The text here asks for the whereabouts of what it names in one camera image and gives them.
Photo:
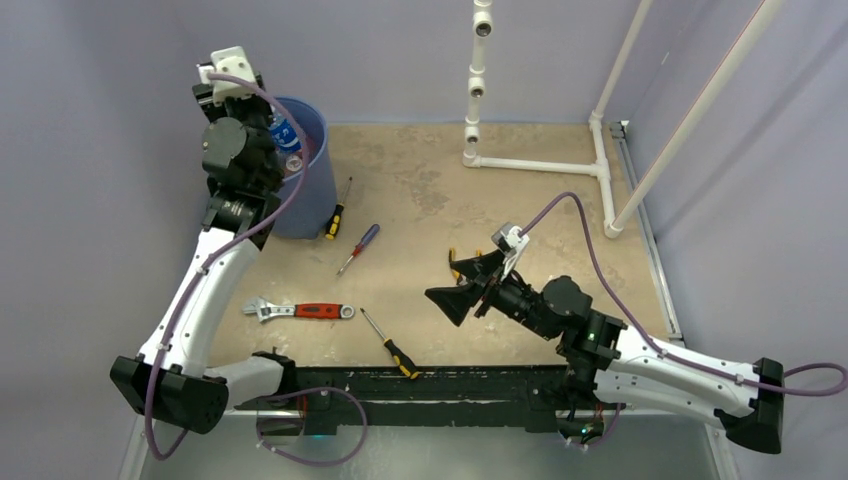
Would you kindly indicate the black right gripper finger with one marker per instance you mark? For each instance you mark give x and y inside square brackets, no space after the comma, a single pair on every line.
[458,301]
[468,269]

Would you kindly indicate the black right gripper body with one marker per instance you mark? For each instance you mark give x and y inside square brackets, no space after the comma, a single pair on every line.
[514,300]

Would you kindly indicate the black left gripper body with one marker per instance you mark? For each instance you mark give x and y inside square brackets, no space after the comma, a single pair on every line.
[252,110]

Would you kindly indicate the clear bottle white cap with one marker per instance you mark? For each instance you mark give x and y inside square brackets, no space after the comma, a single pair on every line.
[285,138]

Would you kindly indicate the blue plastic bin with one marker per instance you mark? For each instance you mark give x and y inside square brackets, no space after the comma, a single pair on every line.
[314,203]

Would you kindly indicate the orange tea bottle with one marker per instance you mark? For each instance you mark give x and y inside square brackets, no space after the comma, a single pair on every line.
[293,164]

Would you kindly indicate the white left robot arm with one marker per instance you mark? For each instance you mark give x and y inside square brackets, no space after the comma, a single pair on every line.
[170,380]

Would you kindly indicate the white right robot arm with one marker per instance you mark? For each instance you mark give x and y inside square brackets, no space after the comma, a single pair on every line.
[612,363]

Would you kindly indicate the black yellow screwdriver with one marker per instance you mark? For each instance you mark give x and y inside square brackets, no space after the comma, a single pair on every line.
[332,227]
[403,362]

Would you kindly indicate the blue red screwdriver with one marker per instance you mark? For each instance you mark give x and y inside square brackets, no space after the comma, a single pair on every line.
[363,243]

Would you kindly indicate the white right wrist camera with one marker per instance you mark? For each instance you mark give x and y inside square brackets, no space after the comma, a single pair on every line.
[511,242]

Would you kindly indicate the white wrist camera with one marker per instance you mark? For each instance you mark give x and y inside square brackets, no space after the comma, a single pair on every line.
[511,242]
[227,73]

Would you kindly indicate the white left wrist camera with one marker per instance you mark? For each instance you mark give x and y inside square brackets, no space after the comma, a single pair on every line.
[227,73]

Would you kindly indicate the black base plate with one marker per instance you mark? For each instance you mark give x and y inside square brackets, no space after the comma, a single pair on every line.
[538,399]

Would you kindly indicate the white pipe frame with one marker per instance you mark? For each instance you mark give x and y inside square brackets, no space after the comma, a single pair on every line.
[669,137]

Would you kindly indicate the red handled adjustable wrench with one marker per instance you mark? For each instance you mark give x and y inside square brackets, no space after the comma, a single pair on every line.
[265,310]

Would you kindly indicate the overhead white camera mount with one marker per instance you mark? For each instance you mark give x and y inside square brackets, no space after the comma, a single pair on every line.
[482,26]

